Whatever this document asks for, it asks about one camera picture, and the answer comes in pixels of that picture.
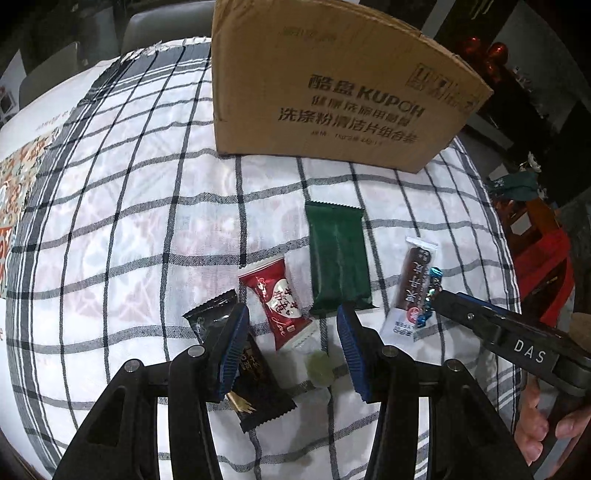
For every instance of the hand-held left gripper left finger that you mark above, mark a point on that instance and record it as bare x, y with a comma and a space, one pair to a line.
231, 351

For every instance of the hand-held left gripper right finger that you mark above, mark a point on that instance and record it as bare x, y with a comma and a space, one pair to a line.
351, 355

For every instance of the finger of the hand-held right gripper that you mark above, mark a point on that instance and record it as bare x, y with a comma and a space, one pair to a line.
466, 316

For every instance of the pale green candy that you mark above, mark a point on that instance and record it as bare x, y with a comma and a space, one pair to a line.
319, 373

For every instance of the blue foil candy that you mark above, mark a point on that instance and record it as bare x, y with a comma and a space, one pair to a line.
431, 286

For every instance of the black snack packet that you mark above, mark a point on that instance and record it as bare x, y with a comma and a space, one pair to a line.
263, 397

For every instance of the white brown strip packet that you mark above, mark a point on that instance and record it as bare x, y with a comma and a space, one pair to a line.
408, 286

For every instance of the red heart snack packet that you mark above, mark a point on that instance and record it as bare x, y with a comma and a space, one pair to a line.
277, 300

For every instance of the dark green snack packet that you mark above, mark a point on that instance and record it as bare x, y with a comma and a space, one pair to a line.
339, 258

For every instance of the brown cardboard box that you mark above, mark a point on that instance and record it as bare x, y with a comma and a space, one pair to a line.
332, 92

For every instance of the person's right hand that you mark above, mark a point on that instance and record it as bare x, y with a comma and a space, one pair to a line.
531, 424

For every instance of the red gift bag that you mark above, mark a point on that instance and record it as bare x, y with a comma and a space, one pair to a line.
540, 258

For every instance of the dark green bag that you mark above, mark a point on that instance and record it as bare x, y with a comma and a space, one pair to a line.
517, 184

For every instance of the red balloons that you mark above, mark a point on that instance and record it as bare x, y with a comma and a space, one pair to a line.
489, 55

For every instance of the grey chair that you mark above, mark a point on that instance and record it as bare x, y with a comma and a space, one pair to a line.
48, 69
161, 30

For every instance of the white shelf rack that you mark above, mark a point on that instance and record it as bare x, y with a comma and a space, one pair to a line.
7, 104

